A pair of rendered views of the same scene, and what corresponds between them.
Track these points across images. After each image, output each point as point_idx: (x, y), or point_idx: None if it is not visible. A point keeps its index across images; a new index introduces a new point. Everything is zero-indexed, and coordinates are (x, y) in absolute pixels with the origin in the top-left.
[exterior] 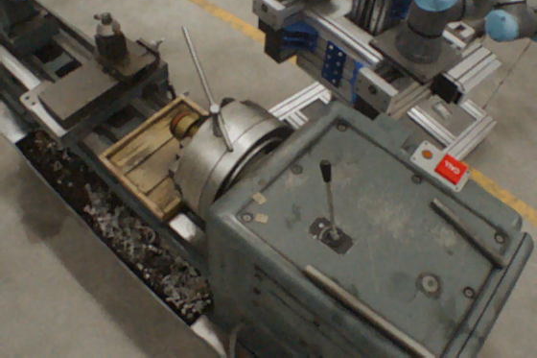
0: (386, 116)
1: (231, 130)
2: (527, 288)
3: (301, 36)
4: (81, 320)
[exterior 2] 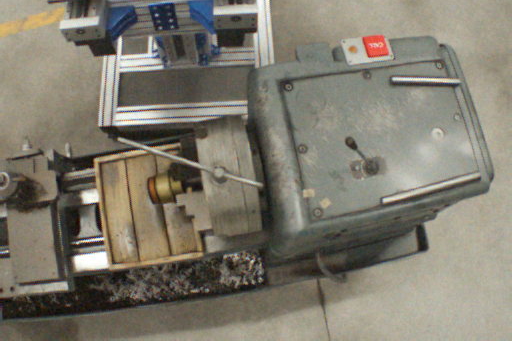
0: (301, 46)
1: (227, 167)
2: (387, 20)
3: (121, 20)
4: None
